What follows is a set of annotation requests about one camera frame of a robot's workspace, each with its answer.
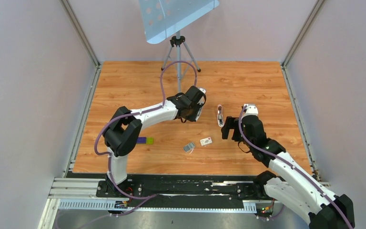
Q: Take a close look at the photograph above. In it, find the light blue perforated board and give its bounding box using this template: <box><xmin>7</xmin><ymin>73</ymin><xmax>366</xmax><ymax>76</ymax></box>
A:
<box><xmin>139</xmin><ymin>0</ymin><xmax>220</xmax><ymax>44</ymax></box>

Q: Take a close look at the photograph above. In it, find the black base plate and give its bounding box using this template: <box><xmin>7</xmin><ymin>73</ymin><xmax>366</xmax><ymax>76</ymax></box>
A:
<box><xmin>96</xmin><ymin>174</ymin><xmax>274</xmax><ymax>208</ymax></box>

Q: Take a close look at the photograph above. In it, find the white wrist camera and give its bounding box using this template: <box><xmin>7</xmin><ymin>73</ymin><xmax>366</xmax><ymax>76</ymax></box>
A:
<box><xmin>242</xmin><ymin>104</ymin><xmax>259</xmax><ymax>117</ymax></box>
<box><xmin>198</xmin><ymin>88</ymin><xmax>206</xmax><ymax>94</ymax></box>

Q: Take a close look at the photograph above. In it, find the white staple box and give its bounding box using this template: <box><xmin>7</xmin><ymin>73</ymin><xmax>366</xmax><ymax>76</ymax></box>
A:
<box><xmin>200</xmin><ymin>137</ymin><xmax>213</xmax><ymax>146</ymax></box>

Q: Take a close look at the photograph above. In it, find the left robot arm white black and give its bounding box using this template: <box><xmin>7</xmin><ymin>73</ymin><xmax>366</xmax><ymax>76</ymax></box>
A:
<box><xmin>98</xmin><ymin>86</ymin><xmax>206</xmax><ymax>197</ymax></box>

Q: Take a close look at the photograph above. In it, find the purple green toy brick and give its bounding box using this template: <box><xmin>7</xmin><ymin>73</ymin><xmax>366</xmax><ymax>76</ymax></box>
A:
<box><xmin>137</xmin><ymin>137</ymin><xmax>154</xmax><ymax>145</ymax></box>

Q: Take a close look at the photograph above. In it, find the grey tripod stand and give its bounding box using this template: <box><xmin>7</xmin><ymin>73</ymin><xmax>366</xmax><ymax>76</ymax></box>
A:
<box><xmin>161</xmin><ymin>31</ymin><xmax>201</xmax><ymax>92</ymax></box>

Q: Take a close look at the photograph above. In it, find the pink staple remover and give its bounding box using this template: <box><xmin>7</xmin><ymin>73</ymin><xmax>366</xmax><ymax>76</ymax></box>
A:
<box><xmin>217</xmin><ymin>104</ymin><xmax>224</xmax><ymax>127</ymax></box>

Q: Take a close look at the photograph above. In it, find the white slotted cable duct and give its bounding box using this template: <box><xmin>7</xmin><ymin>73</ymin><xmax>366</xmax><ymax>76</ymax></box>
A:
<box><xmin>58</xmin><ymin>199</ymin><xmax>257</xmax><ymax>213</ymax></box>

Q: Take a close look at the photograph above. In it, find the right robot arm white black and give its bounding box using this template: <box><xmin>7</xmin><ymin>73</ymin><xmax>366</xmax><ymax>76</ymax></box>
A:
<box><xmin>217</xmin><ymin>114</ymin><xmax>356</xmax><ymax>229</ymax></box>

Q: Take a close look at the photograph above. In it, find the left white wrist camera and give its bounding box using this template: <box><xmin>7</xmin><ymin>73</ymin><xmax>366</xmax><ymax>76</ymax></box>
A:
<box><xmin>198</xmin><ymin>88</ymin><xmax>206</xmax><ymax>94</ymax></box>

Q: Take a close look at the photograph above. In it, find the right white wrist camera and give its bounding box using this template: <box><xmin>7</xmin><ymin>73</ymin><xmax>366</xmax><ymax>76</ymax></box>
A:
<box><xmin>242</xmin><ymin>104</ymin><xmax>259</xmax><ymax>117</ymax></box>

